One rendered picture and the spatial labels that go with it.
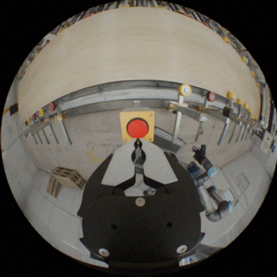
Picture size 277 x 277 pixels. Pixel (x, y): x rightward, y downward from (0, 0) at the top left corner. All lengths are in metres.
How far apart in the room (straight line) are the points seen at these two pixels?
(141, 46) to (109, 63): 0.20
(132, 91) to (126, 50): 0.37
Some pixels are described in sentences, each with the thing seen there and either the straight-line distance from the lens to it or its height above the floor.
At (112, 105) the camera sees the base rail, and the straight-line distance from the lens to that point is 0.71.
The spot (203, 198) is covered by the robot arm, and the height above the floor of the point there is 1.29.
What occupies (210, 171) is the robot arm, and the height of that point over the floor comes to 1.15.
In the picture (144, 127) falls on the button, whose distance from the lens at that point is 0.16.
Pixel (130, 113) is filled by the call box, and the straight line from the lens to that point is 0.16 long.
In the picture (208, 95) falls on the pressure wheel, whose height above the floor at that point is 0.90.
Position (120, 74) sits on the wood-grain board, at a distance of 0.50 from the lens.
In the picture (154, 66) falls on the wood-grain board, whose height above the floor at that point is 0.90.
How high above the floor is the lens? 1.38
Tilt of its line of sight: 60 degrees down
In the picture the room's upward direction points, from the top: 176 degrees clockwise
